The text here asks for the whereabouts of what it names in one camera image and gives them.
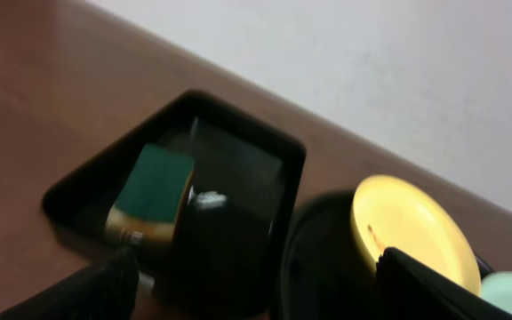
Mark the black rectangular tray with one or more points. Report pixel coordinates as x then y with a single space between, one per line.
225 259

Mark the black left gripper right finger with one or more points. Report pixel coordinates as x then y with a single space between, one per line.
411 290

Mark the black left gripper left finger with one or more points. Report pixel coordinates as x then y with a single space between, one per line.
103 291

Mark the yellow plate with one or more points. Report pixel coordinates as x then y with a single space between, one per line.
390 212

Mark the black round tray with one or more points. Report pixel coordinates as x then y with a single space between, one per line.
323 275

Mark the green and yellow sponge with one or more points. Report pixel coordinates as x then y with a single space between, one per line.
147 209

